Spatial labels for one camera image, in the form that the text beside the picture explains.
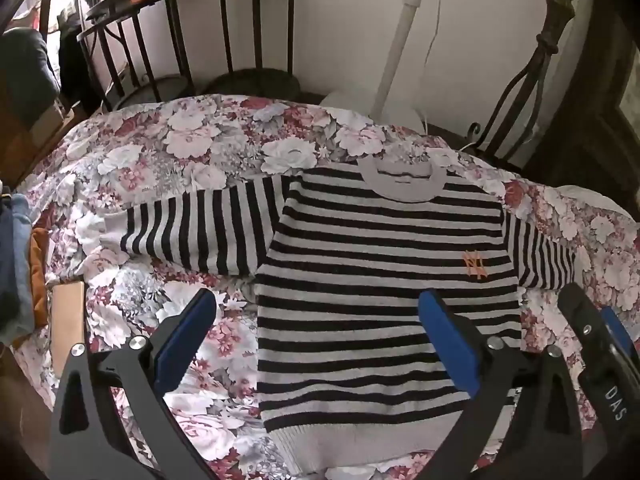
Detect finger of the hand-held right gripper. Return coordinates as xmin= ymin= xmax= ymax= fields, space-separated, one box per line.
xmin=557 ymin=282 xmax=609 ymax=377
xmin=601 ymin=306 xmax=640 ymax=397

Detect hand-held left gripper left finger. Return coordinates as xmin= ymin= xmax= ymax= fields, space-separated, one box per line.
xmin=50 ymin=287 xmax=221 ymax=480

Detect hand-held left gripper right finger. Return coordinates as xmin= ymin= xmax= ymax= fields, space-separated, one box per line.
xmin=417 ymin=290 xmax=583 ymax=480

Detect black white striped sweater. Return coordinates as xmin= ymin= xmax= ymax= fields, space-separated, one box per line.
xmin=120 ymin=154 xmax=578 ymax=471

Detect orange cloth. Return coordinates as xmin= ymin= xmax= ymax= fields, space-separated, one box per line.
xmin=29 ymin=227 xmax=52 ymax=322

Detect blue jeans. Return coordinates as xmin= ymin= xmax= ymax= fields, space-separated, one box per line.
xmin=0 ymin=192 xmax=34 ymax=347

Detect floral bed blanket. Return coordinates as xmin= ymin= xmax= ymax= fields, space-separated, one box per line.
xmin=12 ymin=92 xmax=640 ymax=480

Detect cardboard box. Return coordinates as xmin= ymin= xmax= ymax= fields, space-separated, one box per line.
xmin=27 ymin=102 xmax=88 ymax=150

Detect black metal chair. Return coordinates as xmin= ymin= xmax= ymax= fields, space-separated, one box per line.
xmin=76 ymin=0 xmax=197 ymax=112
xmin=167 ymin=0 xmax=307 ymax=107

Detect white stand pole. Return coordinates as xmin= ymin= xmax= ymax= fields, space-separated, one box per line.
xmin=372 ymin=0 xmax=436 ymax=121

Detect dark jacket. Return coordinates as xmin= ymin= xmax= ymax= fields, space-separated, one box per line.
xmin=0 ymin=27 xmax=62 ymax=116

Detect ornate metal bed frame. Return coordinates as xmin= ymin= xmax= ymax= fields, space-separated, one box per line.
xmin=470 ymin=0 xmax=592 ymax=171

